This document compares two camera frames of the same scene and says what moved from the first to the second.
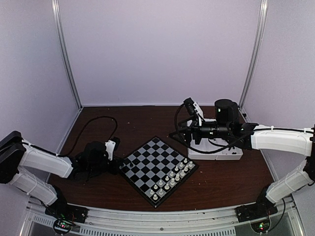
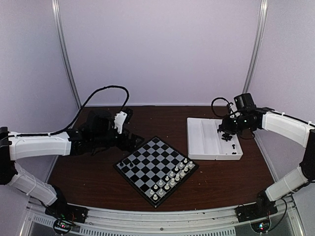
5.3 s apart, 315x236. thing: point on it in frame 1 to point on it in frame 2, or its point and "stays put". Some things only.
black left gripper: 116,164 to 130,146
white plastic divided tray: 207,150 stays put
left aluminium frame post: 55,6 stays put
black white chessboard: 156,170 stays put
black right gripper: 188,132 to 225,126
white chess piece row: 164,184 stays put
